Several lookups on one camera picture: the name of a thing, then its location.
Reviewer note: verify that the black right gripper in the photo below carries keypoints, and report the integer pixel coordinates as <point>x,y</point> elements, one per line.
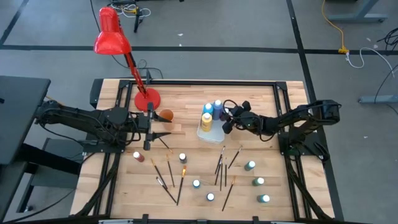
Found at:
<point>248,121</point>

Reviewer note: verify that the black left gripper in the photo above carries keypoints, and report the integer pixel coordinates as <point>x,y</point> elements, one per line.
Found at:
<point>148,124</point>

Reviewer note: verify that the magenta paint bottle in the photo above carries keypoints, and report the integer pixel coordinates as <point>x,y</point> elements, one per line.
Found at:
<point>226,110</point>

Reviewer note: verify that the large yellow paint bottle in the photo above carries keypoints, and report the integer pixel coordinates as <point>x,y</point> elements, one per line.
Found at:
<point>206,122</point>

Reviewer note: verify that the red-brown paint bottle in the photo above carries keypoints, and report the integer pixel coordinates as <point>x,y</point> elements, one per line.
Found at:
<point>138,156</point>

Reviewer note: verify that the black paint bottle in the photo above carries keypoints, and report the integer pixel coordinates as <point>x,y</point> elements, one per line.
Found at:
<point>183,158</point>

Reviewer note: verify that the thin brush orange ferrule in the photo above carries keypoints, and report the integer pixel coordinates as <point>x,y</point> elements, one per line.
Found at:
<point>157,170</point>

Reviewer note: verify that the brush gold ferrule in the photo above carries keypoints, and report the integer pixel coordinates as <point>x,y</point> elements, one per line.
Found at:
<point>181,186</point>

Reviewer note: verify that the black brush silver ferrule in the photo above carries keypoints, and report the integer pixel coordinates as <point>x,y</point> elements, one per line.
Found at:
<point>167,190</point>

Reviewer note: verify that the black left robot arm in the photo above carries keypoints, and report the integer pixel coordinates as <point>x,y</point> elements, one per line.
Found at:
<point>93,121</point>

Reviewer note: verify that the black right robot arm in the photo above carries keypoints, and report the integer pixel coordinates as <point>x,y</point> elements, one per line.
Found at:
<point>298,118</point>

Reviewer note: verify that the large light blue paint bottle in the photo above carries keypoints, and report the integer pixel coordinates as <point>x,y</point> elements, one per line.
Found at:
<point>207,109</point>

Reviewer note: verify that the peach plastic cup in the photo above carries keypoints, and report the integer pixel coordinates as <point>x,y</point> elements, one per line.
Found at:
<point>166,115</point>

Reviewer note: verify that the thin brush tan tip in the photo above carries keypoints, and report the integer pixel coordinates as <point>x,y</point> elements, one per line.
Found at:
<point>165,145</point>

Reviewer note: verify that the white plastic bin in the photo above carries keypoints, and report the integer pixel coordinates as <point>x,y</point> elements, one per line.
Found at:
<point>214,133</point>

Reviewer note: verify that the flat brush tan bristles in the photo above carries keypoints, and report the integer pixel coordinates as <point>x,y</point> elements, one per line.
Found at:
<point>229,193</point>

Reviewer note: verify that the red desk lamp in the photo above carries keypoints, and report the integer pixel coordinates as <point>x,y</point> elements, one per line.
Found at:
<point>112,34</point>

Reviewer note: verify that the white label strip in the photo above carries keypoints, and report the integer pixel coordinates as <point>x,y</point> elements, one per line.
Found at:
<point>115,221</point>

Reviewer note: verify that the black floor stand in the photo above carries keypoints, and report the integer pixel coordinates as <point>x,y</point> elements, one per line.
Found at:
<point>136,23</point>

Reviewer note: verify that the black desk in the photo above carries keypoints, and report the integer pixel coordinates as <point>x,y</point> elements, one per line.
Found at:
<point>21,118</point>

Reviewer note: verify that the grey table foot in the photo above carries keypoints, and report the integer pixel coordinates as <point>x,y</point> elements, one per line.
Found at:
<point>377,99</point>

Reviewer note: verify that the grey table leg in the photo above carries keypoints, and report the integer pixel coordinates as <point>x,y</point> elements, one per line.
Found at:
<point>357,17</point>

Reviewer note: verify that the black edge bracket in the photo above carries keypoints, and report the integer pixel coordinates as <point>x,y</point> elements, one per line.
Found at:
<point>145,217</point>
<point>255,219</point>

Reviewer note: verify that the black desk leg frame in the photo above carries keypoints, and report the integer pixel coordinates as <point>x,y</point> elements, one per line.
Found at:
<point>46,158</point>

